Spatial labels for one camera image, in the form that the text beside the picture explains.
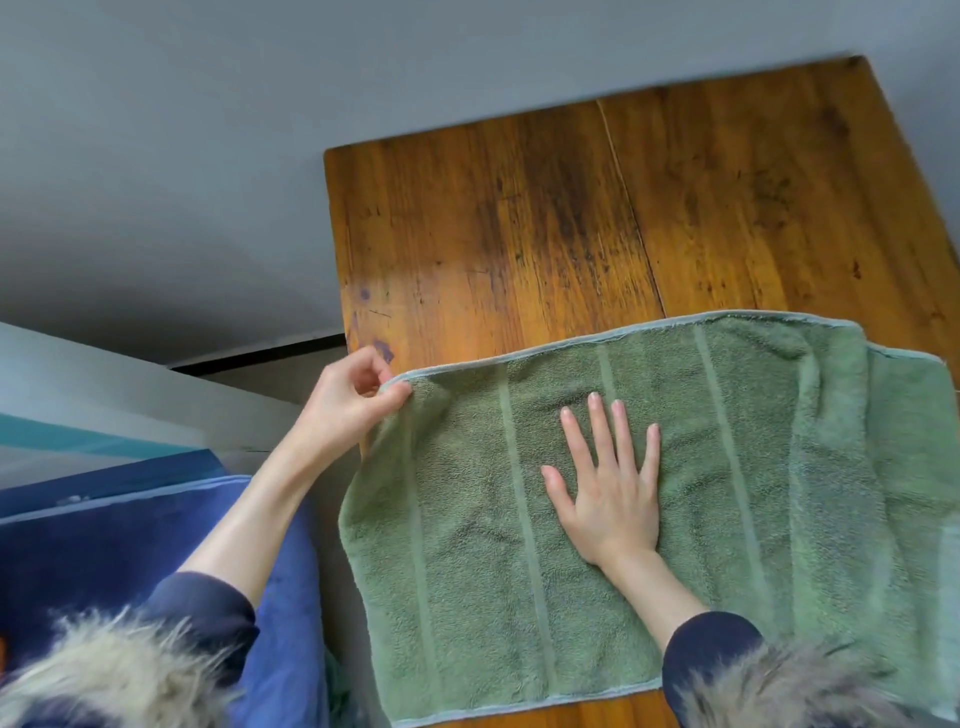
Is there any person's left hand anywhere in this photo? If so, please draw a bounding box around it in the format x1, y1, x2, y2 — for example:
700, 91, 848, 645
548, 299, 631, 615
288, 345, 414, 471

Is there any person's right hand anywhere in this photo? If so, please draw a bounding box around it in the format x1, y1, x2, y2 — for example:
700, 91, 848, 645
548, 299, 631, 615
540, 391, 663, 568

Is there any green striped towel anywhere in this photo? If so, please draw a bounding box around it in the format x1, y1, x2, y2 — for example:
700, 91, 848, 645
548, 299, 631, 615
339, 309, 960, 728

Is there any person's right forearm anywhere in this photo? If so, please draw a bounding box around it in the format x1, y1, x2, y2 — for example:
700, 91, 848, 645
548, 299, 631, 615
598, 549, 711, 652

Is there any person's left forearm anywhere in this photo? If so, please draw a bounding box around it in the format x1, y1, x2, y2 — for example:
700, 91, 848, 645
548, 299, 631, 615
176, 431, 363, 610

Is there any white cabinet with teal stripe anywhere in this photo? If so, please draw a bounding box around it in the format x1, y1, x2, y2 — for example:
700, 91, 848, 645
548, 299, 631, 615
0, 322, 348, 490

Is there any navy fur-trimmed jacket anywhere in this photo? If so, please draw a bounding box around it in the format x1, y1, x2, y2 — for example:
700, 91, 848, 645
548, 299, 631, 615
0, 571, 931, 728

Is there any blue towel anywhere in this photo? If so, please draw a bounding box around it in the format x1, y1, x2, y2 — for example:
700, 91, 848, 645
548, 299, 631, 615
0, 450, 333, 728

